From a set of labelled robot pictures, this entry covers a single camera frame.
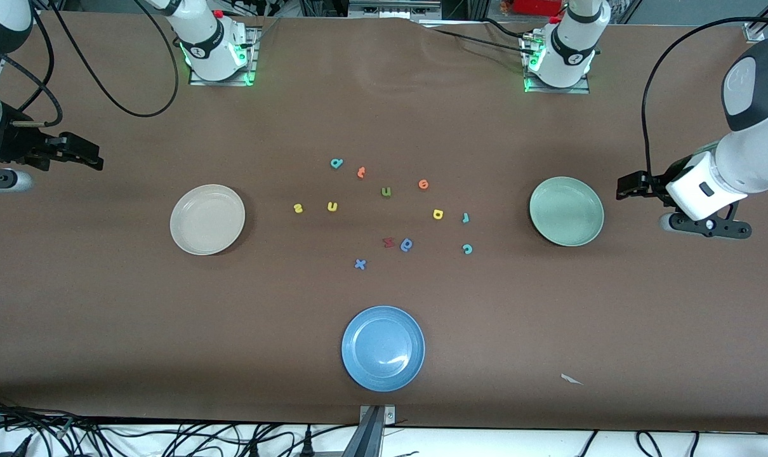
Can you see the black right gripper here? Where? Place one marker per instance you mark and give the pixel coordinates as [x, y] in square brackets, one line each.
[23, 146]

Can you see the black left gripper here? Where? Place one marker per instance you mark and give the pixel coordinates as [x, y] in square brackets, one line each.
[658, 183]

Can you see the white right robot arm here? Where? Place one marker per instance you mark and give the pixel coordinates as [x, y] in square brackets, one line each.
[209, 47]

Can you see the green round plate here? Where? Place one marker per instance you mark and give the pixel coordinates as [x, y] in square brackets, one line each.
[567, 211]

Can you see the beige round plate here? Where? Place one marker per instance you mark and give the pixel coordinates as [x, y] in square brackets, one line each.
[207, 219]

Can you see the brown table cover sheet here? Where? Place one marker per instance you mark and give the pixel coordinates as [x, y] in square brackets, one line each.
[105, 304]

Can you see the red box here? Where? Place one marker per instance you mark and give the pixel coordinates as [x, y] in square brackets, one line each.
[536, 6]

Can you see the white paper scrap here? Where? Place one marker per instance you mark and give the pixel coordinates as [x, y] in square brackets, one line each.
[569, 379]

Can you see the blue foam letter a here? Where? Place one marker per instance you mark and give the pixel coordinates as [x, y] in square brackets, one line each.
[411, 244]

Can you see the grey metal box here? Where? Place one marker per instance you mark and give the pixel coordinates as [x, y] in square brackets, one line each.
[390, 7]

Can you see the blue round plate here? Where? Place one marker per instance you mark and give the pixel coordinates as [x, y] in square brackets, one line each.
[383, 348]

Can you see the black power plug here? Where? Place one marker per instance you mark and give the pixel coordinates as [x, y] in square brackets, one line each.
[308, 444]

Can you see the aluminium frame rail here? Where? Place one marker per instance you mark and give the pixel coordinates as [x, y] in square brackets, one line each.
[1, 70]
[755, 30]

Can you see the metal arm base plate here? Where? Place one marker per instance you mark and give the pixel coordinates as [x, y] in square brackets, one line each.
[225, 82]
[555, 91]

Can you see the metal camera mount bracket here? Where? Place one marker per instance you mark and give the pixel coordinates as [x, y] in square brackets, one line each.
[389, 416]

